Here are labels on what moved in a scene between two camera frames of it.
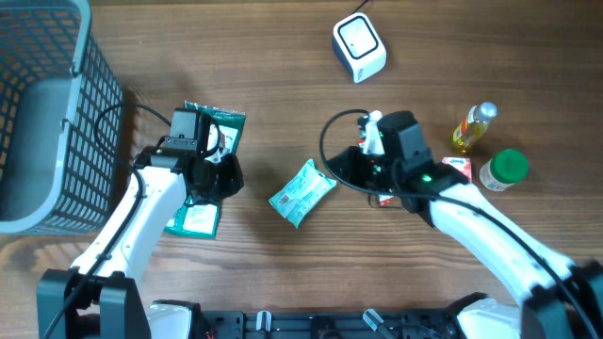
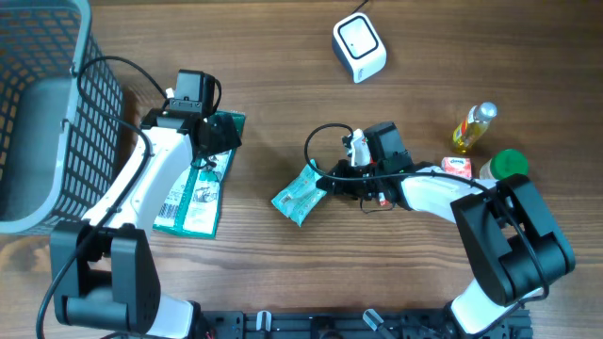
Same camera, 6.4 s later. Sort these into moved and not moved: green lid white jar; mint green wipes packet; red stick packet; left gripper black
Moved: left gripper black
Not moved: mint green wipes packet; green lid white jar; red stick packet
